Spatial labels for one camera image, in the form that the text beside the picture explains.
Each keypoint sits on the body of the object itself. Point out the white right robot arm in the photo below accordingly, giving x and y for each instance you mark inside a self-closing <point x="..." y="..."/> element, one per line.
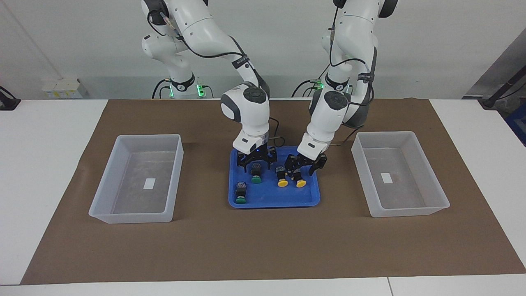
<point x="246" y="109"/>

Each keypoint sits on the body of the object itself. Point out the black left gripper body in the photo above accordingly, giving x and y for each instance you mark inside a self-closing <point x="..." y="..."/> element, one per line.
<point x="305" y="163"/>

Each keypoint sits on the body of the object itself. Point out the translucent white plastic box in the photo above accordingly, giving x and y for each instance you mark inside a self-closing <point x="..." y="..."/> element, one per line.
<point x="402" y="193"/>
<point x="123" y="185"/>

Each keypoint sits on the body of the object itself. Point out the black clamp bracket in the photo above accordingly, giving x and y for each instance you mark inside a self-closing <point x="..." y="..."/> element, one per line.
<point x="8" y="102"/>

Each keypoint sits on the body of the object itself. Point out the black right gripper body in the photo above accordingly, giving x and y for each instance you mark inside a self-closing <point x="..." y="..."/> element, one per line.
<point x="257" y="156"/>

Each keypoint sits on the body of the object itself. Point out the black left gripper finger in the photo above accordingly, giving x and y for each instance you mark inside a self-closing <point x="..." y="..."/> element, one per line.
<point x="320" y="162"/>
<point x="291" y="164"/>

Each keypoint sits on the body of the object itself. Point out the white power strip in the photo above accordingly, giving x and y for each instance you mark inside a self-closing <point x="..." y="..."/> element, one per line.
<point x="61" y="88"/>

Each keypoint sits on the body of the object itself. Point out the blue crate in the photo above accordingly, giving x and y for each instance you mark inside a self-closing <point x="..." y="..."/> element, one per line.
<point x="520" y="123"/>

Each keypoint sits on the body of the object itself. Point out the blue plastic tray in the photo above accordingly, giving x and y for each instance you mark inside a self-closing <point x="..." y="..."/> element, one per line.
<point x="271" y="198"/>

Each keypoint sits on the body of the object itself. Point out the black stand pole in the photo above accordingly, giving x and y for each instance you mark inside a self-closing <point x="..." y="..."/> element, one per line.
<point x="493" y="98"/>

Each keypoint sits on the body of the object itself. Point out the white paper label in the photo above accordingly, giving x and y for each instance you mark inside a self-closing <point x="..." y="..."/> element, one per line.
<point x="386" y="177"/>
<point x="149" y="183"/>

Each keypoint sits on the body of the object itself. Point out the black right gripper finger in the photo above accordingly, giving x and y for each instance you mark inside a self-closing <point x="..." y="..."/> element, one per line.
<point x="272" y="158"/>
<point x="242" y="162"/>

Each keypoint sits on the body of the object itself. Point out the brown paper table mat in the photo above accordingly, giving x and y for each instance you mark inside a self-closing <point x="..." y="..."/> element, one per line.
<point x="263" y="246"/>

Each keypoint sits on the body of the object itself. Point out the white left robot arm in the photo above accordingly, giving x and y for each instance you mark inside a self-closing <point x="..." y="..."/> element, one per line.
<point x="328" y="115"/>

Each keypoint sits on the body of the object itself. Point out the green push button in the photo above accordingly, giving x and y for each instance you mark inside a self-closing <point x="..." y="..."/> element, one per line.
<point x="256" y="179"/>
<point x="241" y="200"/>

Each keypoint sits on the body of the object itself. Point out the yellow push button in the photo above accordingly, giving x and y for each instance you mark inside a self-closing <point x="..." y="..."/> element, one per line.
<point x="301" y="183"/>
<point x="282" y="183"/>

